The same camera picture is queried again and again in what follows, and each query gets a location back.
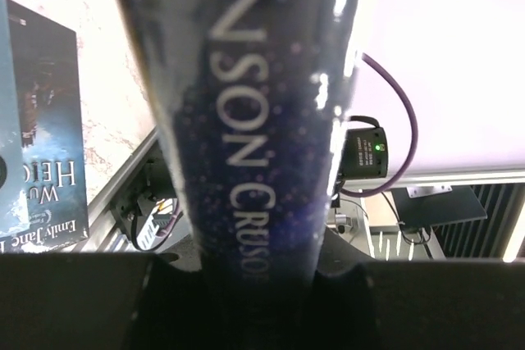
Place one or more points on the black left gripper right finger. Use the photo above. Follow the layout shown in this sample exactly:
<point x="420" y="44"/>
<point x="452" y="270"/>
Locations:
<point x="361" y="303"/>

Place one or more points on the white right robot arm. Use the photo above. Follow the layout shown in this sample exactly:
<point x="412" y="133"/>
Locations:
<point x="364" y="156"/>

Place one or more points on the light blue paperback book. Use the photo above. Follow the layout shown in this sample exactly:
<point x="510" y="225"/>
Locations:
<point x="14" y="214"/>

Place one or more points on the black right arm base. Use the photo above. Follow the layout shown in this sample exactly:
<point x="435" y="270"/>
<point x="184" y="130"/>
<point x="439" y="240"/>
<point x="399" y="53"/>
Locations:
<point x="146" y="207"/>

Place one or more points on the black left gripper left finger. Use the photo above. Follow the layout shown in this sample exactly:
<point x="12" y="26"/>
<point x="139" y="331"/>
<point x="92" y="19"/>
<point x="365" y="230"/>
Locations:
<point x="94" y="301"/>

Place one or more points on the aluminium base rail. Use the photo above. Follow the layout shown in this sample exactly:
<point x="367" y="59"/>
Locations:
<point x="104" y="219"/>

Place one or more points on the purple Robinson Crusoe book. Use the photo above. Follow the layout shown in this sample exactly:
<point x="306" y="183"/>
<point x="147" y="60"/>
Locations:
<point x="251" y="99"/>

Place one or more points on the dark Wuthering Heights book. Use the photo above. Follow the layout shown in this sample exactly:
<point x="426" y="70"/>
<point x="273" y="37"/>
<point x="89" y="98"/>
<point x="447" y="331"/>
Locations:
<point x="48" y="89"/>

